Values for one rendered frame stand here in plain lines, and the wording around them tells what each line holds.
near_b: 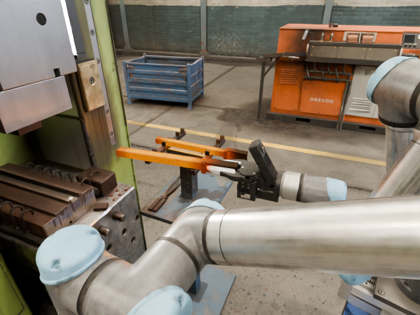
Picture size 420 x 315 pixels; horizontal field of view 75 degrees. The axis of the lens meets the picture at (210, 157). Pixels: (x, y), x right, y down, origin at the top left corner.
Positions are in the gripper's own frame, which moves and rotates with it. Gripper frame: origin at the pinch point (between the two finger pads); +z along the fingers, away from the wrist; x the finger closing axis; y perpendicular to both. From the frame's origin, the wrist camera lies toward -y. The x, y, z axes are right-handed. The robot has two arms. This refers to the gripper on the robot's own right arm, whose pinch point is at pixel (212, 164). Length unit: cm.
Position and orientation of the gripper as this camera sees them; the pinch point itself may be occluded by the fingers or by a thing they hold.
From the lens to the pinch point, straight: 79.5
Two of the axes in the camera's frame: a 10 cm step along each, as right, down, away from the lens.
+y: 0.3, 8.7, 4.9
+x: 3.8, -4.7, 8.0
